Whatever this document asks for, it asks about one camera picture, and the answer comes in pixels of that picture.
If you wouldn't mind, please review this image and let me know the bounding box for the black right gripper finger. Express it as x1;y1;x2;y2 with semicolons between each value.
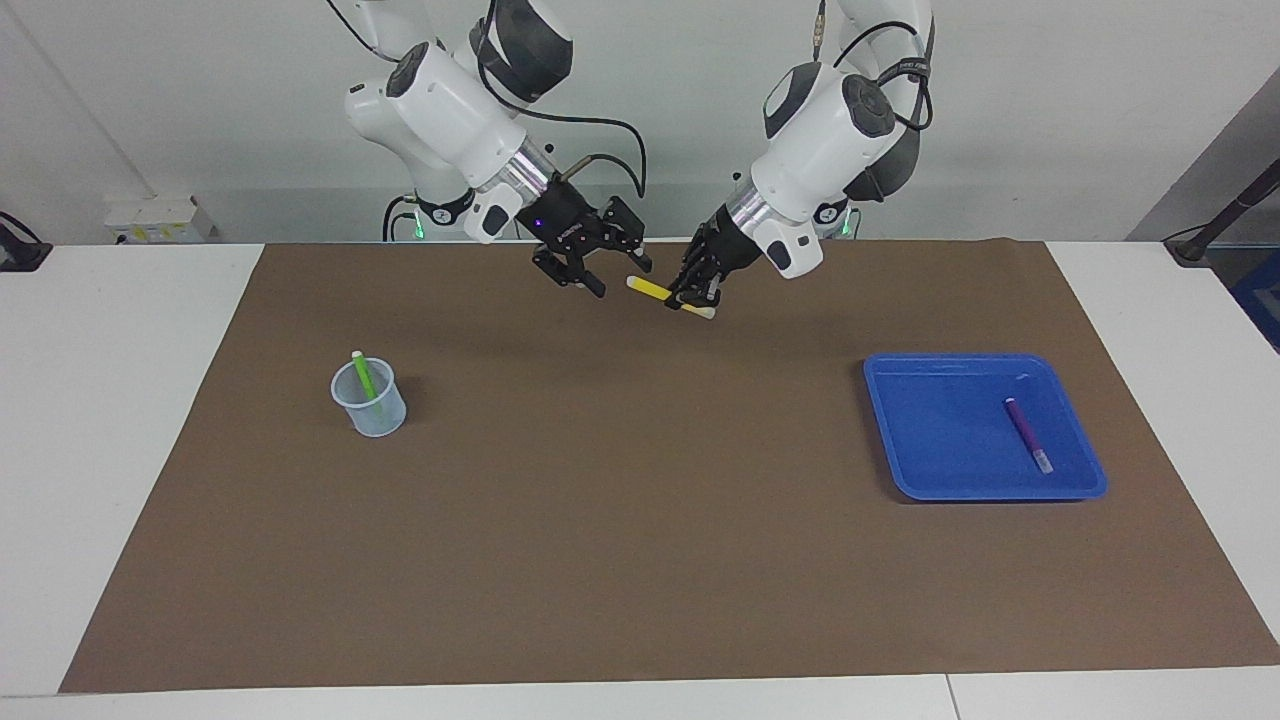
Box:
598;196;655;275
531;245;608;300

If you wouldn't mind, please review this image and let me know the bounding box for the yellow marker pen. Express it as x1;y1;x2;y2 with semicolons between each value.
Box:
626;276;717;321

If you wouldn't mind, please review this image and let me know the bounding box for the green marker pen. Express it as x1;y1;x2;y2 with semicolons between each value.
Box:
351;350;384;413

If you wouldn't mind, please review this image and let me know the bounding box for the purple marker pen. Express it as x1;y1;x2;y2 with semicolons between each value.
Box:
1004;397;1055;475

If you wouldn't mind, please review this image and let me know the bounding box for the brown table mat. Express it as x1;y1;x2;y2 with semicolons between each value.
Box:
58;238;1280;694

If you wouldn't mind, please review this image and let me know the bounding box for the translucent plastic cup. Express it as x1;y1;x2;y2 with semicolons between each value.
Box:
331;357;408;438

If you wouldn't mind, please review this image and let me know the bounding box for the blue plastic tray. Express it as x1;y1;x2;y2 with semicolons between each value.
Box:
863;352;1109;502

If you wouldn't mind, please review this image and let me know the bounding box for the black stand pole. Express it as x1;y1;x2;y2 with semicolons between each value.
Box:
1165;160;1280;266

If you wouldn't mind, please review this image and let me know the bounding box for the blue crate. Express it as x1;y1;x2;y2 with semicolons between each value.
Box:
1232;250;1280;353

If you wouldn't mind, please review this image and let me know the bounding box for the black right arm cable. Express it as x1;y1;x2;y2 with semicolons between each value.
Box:
470;0;649;201

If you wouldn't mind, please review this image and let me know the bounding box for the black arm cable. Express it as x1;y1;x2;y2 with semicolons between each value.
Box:
470;0;649;201
810;0;937;133

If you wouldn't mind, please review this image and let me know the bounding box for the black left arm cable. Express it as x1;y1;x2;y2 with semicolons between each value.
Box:
810;0;937;133

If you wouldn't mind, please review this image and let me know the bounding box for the black clamp mount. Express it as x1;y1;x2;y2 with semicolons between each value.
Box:
0;212;53;273

